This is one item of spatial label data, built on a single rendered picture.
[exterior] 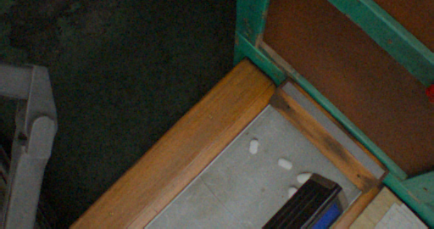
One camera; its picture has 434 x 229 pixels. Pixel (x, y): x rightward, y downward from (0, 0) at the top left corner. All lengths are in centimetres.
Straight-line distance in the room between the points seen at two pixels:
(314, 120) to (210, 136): 24
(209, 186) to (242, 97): 21
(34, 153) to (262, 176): 53
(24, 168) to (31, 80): 15
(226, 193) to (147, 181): 18
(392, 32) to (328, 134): 41
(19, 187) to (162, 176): 36
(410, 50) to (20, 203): 66
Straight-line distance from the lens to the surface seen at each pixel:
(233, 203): 107
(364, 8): 64
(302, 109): 99
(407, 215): 111
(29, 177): 83
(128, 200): 106
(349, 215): 108
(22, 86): 79
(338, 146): 100
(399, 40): 64
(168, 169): 106
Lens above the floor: 180
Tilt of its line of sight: 75 degrees down
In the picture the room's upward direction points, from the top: 3 degrees counter-clockwise
